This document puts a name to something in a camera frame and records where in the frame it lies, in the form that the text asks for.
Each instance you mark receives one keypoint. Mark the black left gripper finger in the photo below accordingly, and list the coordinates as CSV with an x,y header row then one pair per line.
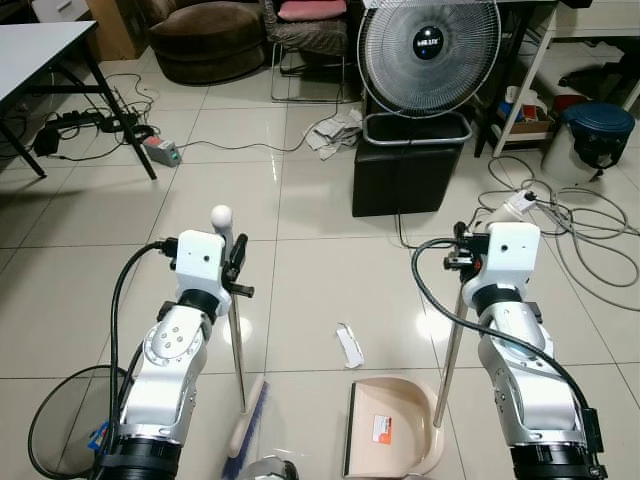
x,y
240,248

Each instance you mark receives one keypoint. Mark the broom with white knob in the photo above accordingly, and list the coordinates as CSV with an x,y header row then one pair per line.
x,y
237,350

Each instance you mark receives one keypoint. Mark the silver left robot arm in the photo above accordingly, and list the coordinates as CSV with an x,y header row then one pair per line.
x,y
170,370

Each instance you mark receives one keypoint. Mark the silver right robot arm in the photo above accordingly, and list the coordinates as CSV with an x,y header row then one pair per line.
x,y
530,370

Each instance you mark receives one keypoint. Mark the white power strip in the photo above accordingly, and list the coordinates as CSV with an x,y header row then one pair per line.
x,y
520,204

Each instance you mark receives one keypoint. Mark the red and green device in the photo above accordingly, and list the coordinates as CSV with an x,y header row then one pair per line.
x,y
162,151

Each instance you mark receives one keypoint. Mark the white paper scrap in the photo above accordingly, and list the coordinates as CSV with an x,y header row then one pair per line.
x,y
350,346

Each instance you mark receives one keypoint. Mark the crumpled white paper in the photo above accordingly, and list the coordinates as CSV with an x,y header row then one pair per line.
x,y
335,133

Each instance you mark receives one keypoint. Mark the blue round lidded bin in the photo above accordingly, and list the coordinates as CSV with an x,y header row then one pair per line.
x,y
598,125

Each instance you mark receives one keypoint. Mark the silver robot foot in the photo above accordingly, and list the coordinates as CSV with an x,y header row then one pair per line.
x,y
268,470

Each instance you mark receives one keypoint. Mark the black power strip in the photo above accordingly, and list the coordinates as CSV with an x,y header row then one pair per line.
x,y
85,122

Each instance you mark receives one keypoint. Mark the round grey electric fan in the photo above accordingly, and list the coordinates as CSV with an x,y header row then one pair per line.
x,y
430,55

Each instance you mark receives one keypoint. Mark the brown round ottoman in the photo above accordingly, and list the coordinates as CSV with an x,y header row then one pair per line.
x,y
205,40

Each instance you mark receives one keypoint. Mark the chair with pink cushion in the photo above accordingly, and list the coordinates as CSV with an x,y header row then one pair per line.
x,y
312,25

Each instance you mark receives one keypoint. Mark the white table with black legs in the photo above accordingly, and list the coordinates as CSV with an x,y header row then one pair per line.
x,y
35,50

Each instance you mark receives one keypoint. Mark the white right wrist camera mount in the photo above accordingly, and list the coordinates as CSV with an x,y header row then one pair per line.
x,y
513,255

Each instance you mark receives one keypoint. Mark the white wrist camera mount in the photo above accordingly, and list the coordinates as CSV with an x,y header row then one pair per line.
x,y
513,255
198,258

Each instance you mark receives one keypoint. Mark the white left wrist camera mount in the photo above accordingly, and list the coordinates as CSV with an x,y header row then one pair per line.
x,y
198,258

